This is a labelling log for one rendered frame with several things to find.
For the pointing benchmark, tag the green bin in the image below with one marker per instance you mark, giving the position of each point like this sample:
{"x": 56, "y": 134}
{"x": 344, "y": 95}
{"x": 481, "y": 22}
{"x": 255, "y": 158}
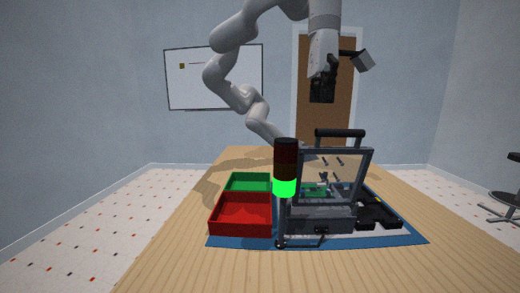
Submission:
{"x": 247, "y": 181}

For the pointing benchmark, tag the red open-top bin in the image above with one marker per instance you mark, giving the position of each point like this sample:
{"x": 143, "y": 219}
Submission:
{"x": 246, "y": 215}

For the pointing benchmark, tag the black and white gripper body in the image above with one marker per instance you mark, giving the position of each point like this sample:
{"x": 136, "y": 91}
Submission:
{"x": 322, "y": 42}

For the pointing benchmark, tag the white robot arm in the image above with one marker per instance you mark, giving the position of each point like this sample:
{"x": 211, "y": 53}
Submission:
{"x": 241, "y": 28}

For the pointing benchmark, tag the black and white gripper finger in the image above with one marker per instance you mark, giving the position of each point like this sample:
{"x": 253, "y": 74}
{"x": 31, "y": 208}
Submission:
{"x": 315, "y": 89}
{"x": 329, "y": 80}

